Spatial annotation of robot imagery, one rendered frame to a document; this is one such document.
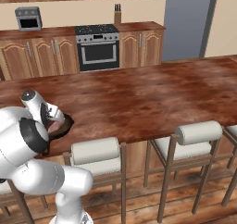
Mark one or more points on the grey toaster oven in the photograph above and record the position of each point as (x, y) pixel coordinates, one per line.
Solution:
(28, 18)

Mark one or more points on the black and steel range cooker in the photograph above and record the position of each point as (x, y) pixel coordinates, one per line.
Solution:
(98, 48)

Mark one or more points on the wooden knife block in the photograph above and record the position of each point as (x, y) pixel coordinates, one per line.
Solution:
(117, 16)

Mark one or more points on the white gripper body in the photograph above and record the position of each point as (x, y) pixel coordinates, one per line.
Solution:
(57, 111)

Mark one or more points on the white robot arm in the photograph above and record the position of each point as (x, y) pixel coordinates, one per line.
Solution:
(34, 172)

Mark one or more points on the wooden base cupboard run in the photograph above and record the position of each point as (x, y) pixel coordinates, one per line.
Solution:
(141, 45)
(37, 53)

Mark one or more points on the dark round plate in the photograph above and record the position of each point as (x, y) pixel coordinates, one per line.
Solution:
(66, 124)

